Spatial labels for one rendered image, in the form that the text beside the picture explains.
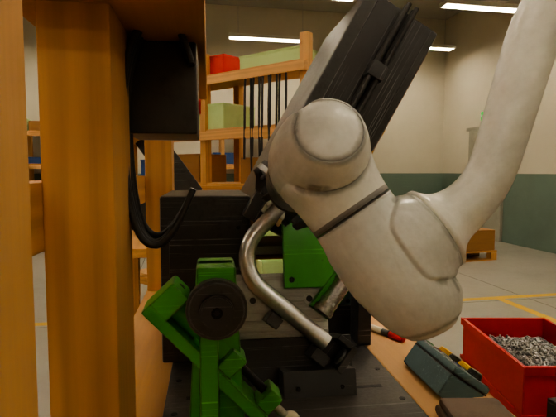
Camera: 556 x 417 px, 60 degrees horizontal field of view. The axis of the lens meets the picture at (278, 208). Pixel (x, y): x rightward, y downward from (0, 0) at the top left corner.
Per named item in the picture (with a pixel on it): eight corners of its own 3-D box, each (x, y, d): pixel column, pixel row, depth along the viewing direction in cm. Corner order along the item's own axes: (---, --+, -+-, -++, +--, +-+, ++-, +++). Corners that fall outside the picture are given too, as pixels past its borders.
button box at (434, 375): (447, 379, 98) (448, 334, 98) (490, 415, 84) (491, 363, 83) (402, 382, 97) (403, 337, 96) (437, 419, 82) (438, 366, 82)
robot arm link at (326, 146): (246, 160, 62) (304, 245, 61) (258, 113, 47) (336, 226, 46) (313, 118, 64) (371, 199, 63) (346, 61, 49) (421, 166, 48)
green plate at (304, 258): (333, 287, 99) (327, 188, 103) (344, 285, 91) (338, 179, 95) (279, 289, 98) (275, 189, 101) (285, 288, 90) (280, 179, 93)
